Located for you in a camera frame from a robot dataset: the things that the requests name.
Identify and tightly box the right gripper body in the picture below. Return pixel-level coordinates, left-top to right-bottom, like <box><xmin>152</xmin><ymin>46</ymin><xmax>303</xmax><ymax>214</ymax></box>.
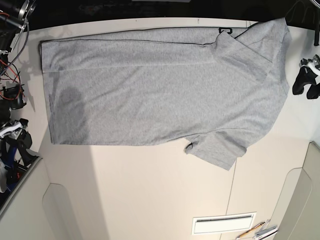
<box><xmin>0</xmin><ymin>119</ymin><xmax>28</xmax><ymax>139</ymax></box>

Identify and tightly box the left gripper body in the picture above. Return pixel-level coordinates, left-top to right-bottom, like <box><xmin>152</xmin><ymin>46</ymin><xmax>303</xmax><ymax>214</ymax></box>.
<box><xmin>299</xmin><ymin>54</ymin><xmax>320</xmax><ymax>76</ymax></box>

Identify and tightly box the grey T-shirt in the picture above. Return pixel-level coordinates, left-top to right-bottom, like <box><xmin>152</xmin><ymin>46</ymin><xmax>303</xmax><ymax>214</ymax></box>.
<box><xmin>40</xmin><ymin>18</ymin><xmax>291</xmax><ymax>170</ymax></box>

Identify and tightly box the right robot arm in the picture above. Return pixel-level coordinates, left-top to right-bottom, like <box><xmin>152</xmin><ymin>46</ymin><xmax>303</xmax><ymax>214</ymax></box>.
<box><xmin>0</xmin><ymin>0</ymin><xmax>36</xmax><ymax>139</ymax></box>

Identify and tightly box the black and blue tools pile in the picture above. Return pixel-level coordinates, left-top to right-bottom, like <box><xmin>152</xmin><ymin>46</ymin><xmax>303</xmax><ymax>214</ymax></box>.
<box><xmin>0</xmin><ymin>140</ymin><xmax>38</xmax><ymax>194</ymax></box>

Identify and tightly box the wooden pencil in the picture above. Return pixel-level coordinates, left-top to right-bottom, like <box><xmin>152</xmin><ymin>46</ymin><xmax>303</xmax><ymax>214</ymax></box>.
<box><xmin>235</xmin><ymin>221</ymin><xmax>266</xmax><ymax>240</ymax></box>

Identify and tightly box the white rectangular slot plate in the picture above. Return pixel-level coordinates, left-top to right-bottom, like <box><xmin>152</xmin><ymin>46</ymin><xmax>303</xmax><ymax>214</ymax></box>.
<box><xmin>191</xmin><ymin>212</ymin><xmax>257</xmax><ymax>235</ymax></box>

